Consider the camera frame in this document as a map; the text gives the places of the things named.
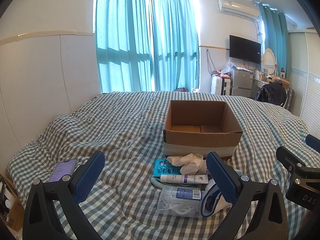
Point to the clear floss pick container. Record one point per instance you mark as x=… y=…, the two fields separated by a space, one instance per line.
x=175 y=202

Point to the white oval mirror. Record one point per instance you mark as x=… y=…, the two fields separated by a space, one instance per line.
x=268 y=60

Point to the wide teal curtain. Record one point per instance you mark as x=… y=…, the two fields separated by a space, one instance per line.
x=120 y=42

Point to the patterned bag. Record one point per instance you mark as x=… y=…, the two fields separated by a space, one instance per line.
x=181 y=89

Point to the smartphone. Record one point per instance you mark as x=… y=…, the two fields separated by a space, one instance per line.
x=61 y=170

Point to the open cardboard carton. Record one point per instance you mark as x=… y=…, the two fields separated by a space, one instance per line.
x=13 y=210

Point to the checked blanket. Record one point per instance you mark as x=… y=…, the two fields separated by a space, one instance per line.
x=112 y=135

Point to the white air conditioner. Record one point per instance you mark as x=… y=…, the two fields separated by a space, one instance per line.
x=237 y=7

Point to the white cream tube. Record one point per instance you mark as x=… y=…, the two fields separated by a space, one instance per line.
x=180 y=178

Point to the blue and white sock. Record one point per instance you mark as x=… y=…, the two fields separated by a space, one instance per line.
x=210 y=202

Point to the silver mini fridge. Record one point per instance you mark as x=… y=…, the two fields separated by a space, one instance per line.
x=241 y=82

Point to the clear plastic bag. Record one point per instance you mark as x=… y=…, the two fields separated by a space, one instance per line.
x=228 y=67

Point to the white crumpled cloth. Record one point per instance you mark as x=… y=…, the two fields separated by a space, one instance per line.
x=190 y=163

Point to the white wardrobe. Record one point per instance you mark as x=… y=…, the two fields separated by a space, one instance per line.
x=307 y=80

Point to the brown cardboard box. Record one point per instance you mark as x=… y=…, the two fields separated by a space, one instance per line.
x=195 y=138

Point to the black wall television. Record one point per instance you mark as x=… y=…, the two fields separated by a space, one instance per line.
x=245 y=48

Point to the white suitcase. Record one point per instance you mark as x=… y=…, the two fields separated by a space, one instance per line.
x=217 y=85

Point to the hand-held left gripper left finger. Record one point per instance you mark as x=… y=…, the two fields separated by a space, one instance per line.
x=90 y=177

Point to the black jacket on chair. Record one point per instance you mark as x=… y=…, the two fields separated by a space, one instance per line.
x=272 y=95

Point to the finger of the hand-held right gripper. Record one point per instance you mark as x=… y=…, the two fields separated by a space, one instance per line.
x=287 y=156
x=313 y=142

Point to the teal blister pack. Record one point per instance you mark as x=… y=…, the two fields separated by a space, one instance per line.
x=165 y=170

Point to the white plastic bag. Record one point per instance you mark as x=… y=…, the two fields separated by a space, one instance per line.
x=195 y=89

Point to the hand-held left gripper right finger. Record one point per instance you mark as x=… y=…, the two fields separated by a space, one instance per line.
x=222 y=177

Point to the narrow teal curtain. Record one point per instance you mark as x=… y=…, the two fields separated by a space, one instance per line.
x=273 y=35

